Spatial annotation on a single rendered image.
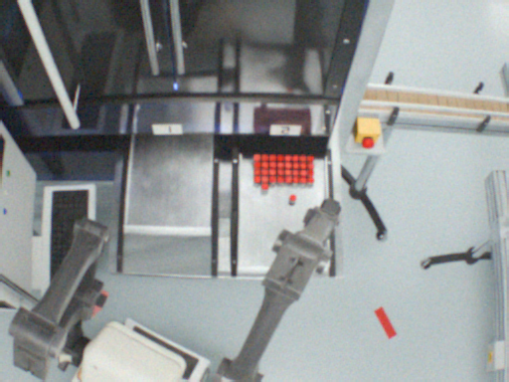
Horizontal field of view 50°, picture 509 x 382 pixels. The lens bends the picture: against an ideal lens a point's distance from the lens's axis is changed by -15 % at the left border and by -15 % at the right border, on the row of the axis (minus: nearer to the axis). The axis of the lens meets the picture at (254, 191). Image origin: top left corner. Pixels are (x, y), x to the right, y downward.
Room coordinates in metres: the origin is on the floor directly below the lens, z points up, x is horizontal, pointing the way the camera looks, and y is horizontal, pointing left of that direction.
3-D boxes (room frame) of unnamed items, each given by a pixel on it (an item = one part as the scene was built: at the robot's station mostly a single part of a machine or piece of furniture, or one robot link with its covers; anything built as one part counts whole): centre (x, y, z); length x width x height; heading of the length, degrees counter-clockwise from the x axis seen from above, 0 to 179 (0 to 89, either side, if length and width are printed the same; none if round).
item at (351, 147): (0.91, -0.33, 0.87); 0.14 x 0.13 x 0.02; 5
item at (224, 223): (0.50, 0.07, 0.91); 0.14 x 0.03 x 0.06; 5
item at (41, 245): (0.45, 0.63, 0.79); 0.45 x 0.28 x 0.03; 8
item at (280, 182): (0.71, -0.08, 0.90); 0.18 x 0.02 x 0.05; 94
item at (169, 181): (0.70, 0.26, 0.90); 0.34 x 0.26 x 0.04; 5
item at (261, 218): (0.62, -0.09, 0.90); 0.34 x 0.26 x 0.04; 4
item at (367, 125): (0.87, -0.32, 0.99); 0.08 x 0.07 x 0.07; 5
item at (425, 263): (0.75, -1.04, 0.07); 0.50 x 0.08 x 0.14; 95
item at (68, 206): (0.45, 0.58, 0.82); 0.40 x 0.14 x 0.02; 8
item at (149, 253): (0.65, 0.08, 0.87); 0.70 x 0.48 x 0.02; 95
